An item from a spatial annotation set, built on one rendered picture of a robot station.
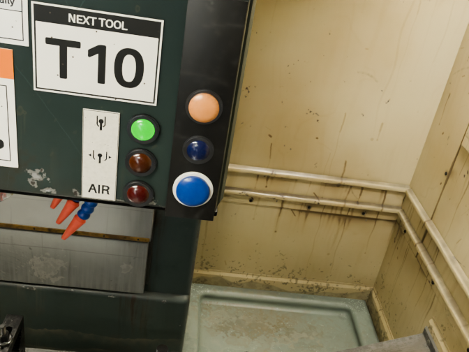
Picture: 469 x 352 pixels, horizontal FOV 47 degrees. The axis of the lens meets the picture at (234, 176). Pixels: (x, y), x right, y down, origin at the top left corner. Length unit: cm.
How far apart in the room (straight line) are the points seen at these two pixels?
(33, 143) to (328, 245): 146
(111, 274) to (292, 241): 68
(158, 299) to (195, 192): 100
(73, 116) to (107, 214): 83
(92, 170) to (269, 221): 132
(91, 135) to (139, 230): 84
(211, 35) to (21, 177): 21
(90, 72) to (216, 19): 11
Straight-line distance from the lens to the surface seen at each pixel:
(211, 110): 44
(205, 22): 42
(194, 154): 46
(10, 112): 48
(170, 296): 146
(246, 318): 187
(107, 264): 138
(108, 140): 47
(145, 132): 45
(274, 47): 151
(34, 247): 139
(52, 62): 45
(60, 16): 44
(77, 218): 73
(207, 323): 183
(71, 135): 47
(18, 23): 45
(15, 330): 120
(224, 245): 181
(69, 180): 50
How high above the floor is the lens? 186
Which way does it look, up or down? 29 degrees down
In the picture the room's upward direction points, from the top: 10 degrees clockwise
